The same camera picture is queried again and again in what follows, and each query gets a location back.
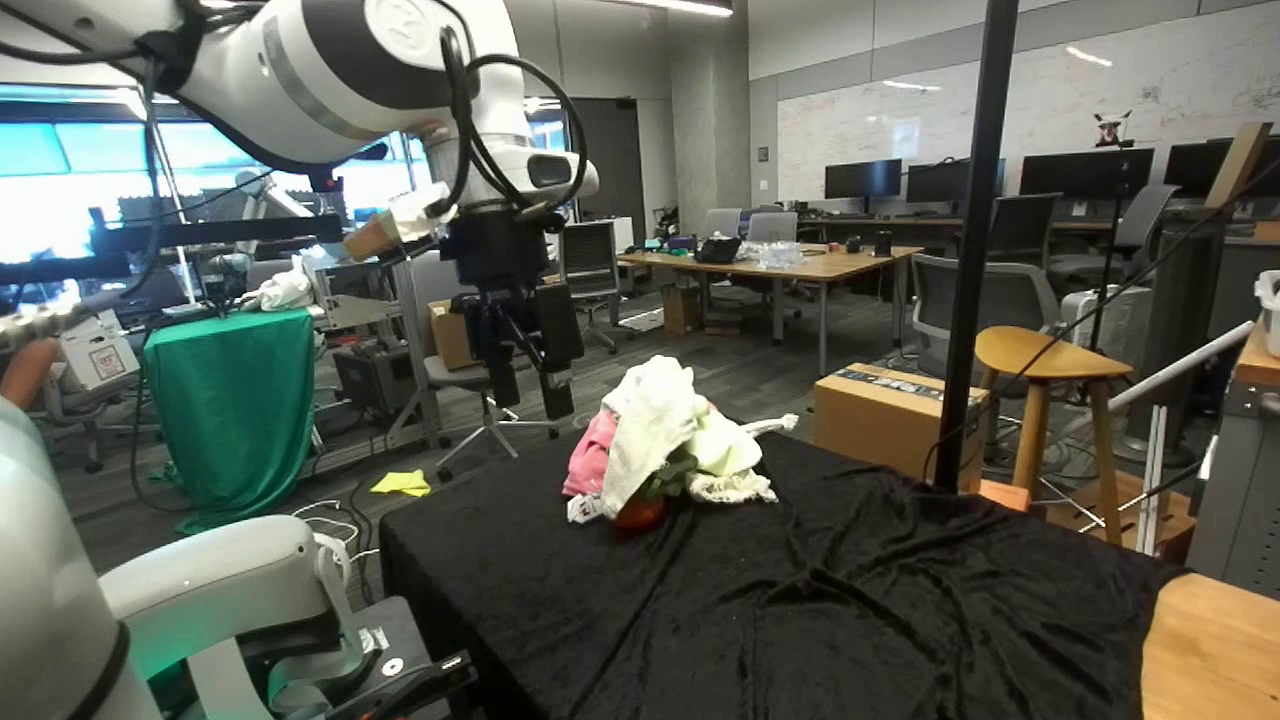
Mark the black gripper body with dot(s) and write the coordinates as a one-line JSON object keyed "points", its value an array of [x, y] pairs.
{"points": [[514, 302]]}

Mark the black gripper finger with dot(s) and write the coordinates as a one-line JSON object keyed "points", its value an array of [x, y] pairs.
{"points": [[498, 346], [559, 351]]}

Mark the white cloth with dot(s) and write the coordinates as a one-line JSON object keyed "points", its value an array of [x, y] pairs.
{"points": [[655, 417]]}

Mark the pink shirt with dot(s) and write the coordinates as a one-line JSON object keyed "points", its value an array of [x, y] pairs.
{"points": [[590, 456]]}

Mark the white knitted towel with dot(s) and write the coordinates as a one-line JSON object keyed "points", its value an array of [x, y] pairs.
{"points": [[761, 430]]}

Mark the light green cloth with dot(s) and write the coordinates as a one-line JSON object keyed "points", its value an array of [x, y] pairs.
{"points": [[717, 462]]}

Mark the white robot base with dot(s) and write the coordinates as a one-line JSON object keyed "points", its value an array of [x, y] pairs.
{"points": [[258, 622]]}

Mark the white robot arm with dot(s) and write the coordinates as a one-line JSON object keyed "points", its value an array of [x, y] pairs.
{"points": [[296, 86]]}

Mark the office chair with box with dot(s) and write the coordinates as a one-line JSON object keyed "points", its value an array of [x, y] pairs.
{"points": [[442, 354]]}

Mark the green draped cloth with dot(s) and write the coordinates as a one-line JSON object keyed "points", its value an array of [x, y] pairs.
{"points": [[232, 400]]}

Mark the wooden conference table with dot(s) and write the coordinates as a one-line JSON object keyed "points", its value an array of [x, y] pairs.
{"points": [[791, 261]]}

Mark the cardboard box on floor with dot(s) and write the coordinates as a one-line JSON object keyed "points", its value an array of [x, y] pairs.
{"points": [[881, 417]]}

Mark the black table cloth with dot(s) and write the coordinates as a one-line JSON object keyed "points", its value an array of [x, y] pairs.
{"points": [[844, 599]]}

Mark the black vertical pole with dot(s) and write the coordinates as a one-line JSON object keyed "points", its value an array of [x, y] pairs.
{"points": [[979, 219]]}

